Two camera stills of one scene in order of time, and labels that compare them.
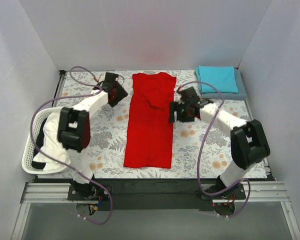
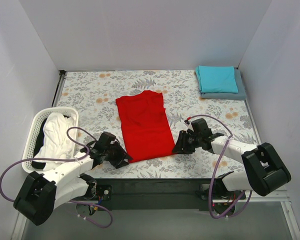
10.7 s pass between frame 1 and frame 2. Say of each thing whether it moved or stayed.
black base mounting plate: stayed
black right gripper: moved
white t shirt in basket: stayed
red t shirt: moved
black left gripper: moved
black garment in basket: stayed
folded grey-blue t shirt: stayed
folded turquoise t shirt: stayed
